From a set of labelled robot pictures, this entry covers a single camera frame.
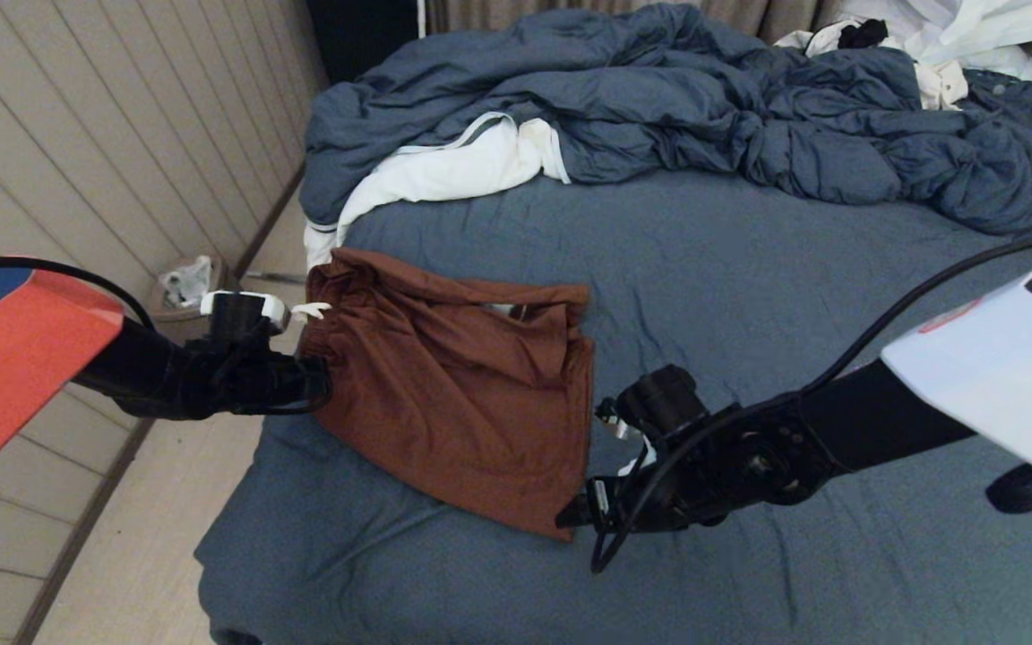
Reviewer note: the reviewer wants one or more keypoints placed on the brown trash bin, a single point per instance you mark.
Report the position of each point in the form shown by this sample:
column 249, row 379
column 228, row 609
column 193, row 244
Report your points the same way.
column 167, row 313

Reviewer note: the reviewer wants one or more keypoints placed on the thin metal rod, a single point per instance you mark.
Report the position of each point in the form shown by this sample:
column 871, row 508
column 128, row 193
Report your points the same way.
column 279, row 279

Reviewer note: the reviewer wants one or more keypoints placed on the small black garment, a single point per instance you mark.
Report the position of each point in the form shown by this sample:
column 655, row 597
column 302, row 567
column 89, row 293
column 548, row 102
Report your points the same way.
column 865, row 34

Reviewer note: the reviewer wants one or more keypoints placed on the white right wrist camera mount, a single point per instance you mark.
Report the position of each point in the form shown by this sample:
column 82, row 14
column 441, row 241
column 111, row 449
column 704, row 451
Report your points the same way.
column 621, row 430

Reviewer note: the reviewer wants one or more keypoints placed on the blue bed sheet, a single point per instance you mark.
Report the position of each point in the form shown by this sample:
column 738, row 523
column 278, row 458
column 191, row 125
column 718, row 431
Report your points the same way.
column 614, row 233

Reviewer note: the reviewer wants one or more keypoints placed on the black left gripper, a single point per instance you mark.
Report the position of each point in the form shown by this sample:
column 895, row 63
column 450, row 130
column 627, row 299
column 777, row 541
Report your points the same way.
column 238, row 381

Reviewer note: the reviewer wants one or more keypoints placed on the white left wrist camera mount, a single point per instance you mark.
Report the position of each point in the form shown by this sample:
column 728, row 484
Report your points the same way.
column 276, row 312

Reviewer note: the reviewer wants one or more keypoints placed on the clear plastic bin bag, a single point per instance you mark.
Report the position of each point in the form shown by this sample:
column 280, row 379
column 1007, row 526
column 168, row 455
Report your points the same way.
column 189, row 282

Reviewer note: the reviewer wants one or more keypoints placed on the beige curtain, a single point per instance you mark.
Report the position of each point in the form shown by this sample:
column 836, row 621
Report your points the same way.
column 480, row 11

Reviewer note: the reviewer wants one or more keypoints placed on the cream buttoned shirt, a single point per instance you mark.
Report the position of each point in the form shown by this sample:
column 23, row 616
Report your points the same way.
column 941, row 85

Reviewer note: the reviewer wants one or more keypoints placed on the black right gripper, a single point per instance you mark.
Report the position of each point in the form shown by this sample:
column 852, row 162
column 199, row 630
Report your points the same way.
column 668, row 403

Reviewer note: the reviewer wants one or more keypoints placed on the orange left robot arm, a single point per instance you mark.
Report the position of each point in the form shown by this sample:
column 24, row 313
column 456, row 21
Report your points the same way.
column 23, row 358

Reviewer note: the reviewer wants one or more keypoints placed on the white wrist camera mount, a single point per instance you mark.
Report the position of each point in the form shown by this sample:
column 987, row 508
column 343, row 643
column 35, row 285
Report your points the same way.
column 621, row 430
column 276, row 312

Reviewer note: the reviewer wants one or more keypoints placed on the white crumpled garment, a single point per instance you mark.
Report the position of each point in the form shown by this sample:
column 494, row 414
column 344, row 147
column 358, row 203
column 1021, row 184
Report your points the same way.
column 973, row 27

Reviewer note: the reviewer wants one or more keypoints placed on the blue denim garment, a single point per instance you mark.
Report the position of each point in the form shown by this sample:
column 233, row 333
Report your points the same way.
column 1009, row 88

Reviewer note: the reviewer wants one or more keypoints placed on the crumpled blue duvet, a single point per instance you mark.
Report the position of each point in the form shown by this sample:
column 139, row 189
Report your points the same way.
column 659, row 90

